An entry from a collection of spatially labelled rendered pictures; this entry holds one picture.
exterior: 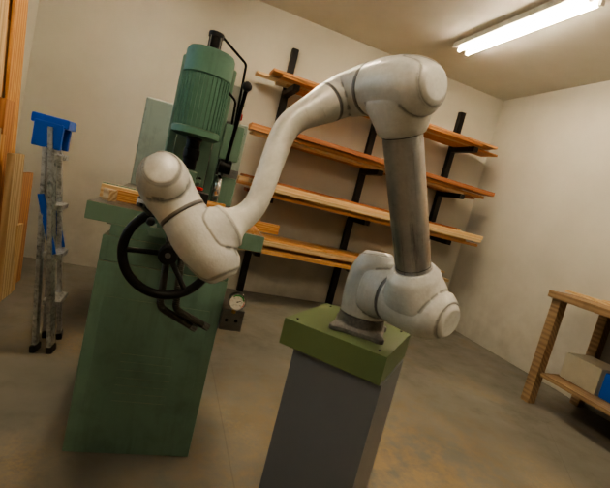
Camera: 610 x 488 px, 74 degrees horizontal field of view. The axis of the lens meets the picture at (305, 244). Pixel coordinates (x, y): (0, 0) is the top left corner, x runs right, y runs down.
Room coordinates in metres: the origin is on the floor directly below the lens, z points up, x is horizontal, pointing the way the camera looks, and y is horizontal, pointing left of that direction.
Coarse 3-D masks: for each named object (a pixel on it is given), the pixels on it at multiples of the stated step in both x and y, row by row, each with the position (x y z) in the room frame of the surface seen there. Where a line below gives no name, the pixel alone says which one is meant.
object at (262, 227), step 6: (120, 192) 1.47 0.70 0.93; (126, 192) 1.48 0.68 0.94; (120, 198) 1.47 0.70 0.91; (126, 198) 1.48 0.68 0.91; (132, 198) 1.48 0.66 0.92; (258, 222) 1.62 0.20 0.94; (264, 222) 1.65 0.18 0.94; (258, 228) 1.62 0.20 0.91; (264, 228) 1.63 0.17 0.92; (270, 228) 1.64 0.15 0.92; (276, 228) 1.65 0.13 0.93; (276, 234) 1.65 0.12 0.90
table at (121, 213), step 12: (96, 204) 1.31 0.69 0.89; (108, 204) 1.32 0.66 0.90; (120, 204) 1.38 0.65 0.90; (132, 204) 1.46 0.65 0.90; (84, 216) 1.30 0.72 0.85; (96, 216) 1.31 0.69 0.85; (108, 216) 1.32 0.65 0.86; (120, 216) 1.33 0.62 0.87; (132, 216) 1.34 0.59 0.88; (144, 228) 1.36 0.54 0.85; (156, 228) 1.28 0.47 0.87; (252, 240) 1.46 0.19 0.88
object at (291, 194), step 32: (288, 96) 3.92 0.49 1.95; (256, 128) 3.48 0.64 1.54; (352, 160) 3.86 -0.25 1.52; (448, 160) 4.65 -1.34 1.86; (288, 192) 3.54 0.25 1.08; (448, 192) 4.47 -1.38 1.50; (480, 192) 4.25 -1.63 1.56; (352, 224) 4.32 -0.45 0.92; (384, 224) 3.95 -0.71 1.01; (256, 256) 3.63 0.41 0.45; (288, 256) 3.65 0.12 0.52; (320, 256) 3.77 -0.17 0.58; (352, 256) 3.93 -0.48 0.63
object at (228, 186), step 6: (216, 174) 1.72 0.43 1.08; (222, 180) 1.73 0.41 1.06; (228, 180) 1.73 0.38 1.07; (234, 180) 1.74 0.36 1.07; (222, 186) 1.73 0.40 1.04; (228, 186) 1.74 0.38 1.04; (234, 186) 1.75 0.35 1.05; (222, 192) 1.73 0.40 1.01; (228, 192) 1.74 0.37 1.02; (222, 198) 1.73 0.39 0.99; (228, 198) 1.74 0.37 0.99; (228, 204) 1.74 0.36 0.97
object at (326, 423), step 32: (288, 384) 1.26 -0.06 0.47; (320, 384) 1.21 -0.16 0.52; (352, 384) 1.17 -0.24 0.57; (384, 384) 1.18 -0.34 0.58; (288, 416) 1.25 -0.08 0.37; (320, 416) 1.20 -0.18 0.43; (352, 416) 1.16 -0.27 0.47; (384, 416) 1.35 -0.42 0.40; (288, 448) 1.23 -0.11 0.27; (320, 448) 1.19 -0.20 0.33; (352, 448) 1.15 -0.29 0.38; (288, 480) 1.22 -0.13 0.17; (320, 480) 1.18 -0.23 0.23; (352, 480) 1.14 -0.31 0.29
